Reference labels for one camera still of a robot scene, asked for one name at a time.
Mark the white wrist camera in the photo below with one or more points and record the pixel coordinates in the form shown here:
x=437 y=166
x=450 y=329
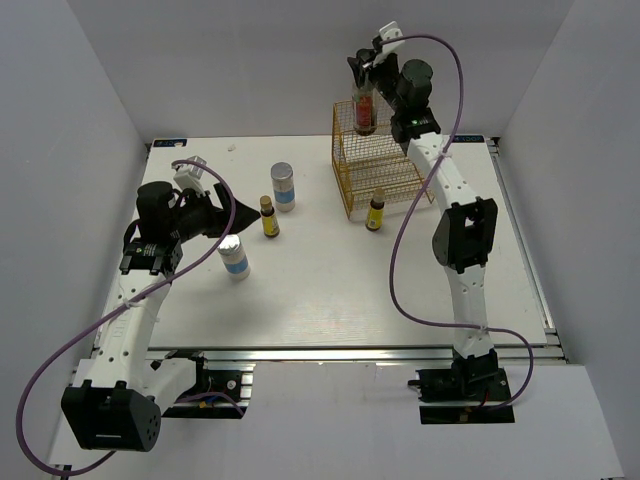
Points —
x=386 y=42
x=188 y=176

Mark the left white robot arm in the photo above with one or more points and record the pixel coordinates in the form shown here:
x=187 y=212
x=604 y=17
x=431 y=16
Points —
x=120 y=402

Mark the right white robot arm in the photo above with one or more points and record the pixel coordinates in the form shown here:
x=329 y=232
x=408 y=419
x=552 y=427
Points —
x=464 y=237

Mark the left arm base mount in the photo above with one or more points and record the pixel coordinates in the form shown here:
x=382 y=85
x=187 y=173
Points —
x=215 y=390

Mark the left blue table sticker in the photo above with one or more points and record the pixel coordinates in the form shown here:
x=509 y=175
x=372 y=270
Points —
x=169 y=143

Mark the small yellow label bottle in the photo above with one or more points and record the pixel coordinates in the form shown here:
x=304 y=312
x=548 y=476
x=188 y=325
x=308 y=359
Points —
x=375 y=213
x=268 y=216

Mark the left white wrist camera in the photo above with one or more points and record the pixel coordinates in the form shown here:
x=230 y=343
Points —
x=188 y=176

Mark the yellow wire basket rack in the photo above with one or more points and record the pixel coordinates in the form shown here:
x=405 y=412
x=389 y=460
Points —
x=362 y=164

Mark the right small yellow label bottle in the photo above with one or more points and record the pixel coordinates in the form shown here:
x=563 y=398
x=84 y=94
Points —
x=375 y=213

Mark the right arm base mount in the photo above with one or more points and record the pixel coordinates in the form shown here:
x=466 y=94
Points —
x=444 y=401

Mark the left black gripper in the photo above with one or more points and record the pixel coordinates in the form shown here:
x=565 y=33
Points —
x=219 y=218

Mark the blue table sticker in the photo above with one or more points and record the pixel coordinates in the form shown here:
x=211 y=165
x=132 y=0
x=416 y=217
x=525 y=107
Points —
x=468 y=139
x=169 y=143

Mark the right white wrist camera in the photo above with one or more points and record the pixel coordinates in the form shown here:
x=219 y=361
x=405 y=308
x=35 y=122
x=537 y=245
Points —
x=386 y=42

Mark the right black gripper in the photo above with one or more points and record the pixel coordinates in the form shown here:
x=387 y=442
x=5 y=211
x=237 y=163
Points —
x=362 y=70

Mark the dark sauce bottle red label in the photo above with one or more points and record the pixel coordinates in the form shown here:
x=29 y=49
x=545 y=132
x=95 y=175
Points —
x=364 y=109

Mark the left small yellow label bottle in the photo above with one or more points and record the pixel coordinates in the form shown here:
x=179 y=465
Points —
x=268 y=216

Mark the right blue table sticker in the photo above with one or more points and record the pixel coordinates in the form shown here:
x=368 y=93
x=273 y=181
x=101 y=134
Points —
x=468 y=139

